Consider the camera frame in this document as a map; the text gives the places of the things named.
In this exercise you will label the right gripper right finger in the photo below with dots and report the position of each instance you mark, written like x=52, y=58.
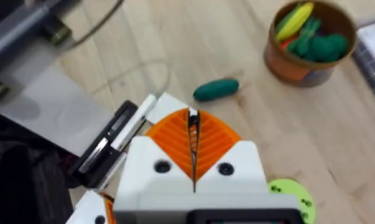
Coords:
x=230, y=155

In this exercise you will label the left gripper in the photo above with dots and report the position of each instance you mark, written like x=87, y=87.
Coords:
x=108, y=146

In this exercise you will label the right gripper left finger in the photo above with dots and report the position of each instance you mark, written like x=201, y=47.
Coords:
x=156, y=152

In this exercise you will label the green toy cucumber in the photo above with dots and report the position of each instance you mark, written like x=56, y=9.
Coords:
x=216, y=89

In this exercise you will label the green disc with holes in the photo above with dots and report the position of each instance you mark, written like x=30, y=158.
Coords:
x=294, y=193

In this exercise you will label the left wrist flat plate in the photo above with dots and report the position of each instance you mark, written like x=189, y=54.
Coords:
x=59, y=105

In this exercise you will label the brown tub of toys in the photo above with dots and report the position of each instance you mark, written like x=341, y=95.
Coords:
x=308, y=46

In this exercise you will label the clear plastic bag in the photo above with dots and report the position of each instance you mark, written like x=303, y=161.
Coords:
x=373, y=56

